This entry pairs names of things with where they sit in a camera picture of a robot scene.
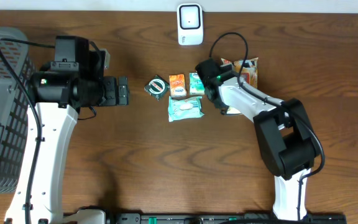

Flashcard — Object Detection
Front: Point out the small orange tissue pack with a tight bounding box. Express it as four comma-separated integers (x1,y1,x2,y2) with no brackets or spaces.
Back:
169,74,187,98

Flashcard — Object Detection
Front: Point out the green Zappy wipes pack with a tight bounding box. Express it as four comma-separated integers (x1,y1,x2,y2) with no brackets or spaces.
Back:
168,96,204,122

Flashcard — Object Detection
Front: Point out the grey plastic mesh basket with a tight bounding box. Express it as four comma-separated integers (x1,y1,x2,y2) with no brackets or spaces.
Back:
0,27,37,194

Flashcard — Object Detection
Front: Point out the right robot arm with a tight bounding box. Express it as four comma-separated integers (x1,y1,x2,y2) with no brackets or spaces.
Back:
195,58,323,222

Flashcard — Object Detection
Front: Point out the white barcode scanner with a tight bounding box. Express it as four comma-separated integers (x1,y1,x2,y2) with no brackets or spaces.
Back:
177,3,204,45

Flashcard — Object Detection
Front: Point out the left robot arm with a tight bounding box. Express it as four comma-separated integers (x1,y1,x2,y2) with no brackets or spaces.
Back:
4,35,129,223

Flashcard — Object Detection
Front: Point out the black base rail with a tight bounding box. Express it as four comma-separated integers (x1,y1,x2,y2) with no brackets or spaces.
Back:
63,212,348,224

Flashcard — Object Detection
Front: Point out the small teal tissue pack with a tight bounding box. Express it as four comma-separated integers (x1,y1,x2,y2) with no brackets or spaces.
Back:
189,73,204,95

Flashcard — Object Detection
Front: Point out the red white tape roll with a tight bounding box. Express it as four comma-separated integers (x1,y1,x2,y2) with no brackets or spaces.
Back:
144,75,170,101

